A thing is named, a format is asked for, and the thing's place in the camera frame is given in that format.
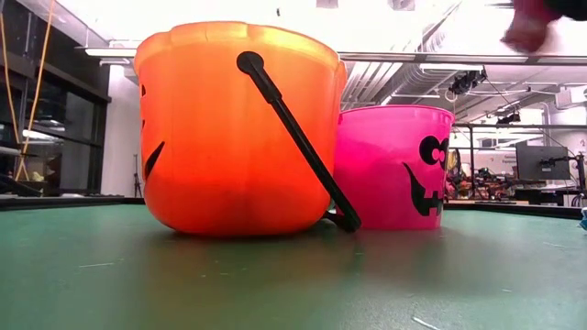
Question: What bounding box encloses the red Skittles packet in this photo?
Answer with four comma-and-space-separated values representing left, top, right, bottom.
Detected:
501, 0, 559, 54

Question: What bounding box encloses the grey overhead rig bar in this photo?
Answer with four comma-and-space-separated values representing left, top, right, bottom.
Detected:
338, 50, 587, 66

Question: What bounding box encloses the dark computer monitor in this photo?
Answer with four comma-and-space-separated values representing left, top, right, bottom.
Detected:
515, 145, 572, 182

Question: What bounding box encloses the black metal railing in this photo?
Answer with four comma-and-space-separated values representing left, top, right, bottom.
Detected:
451, 122, 587, 199

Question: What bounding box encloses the pink jack-o-lantern bucket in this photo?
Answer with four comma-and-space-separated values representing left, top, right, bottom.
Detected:
333, 104, 456, 231

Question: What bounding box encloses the orange pumpkin bucket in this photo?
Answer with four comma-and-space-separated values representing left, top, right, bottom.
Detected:
133, 21, 362, 238

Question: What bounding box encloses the green table mat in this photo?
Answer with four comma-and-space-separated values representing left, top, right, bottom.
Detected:
0, 203, 587, 330

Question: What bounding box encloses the black tripod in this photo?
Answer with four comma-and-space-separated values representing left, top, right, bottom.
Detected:
131, 153, 144, 198

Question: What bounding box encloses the ceiling-hung black camera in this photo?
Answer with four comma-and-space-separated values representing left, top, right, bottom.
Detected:
447, 68, 488, 98

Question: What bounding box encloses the yellow cable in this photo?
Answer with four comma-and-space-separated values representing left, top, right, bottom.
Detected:
0, 0, 56, 182

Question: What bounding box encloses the black table frame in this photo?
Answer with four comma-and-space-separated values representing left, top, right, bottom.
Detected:
0, 195, 583, 220

